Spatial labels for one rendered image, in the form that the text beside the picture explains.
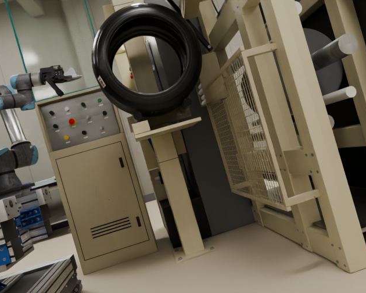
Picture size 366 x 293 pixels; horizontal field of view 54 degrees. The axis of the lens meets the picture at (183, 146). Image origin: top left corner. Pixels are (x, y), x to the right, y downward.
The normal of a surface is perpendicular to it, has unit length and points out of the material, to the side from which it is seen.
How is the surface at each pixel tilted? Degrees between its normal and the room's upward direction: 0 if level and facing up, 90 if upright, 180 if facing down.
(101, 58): 88
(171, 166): 90
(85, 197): 90
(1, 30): 90
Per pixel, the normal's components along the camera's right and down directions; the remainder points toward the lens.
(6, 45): 0.07, -0.03
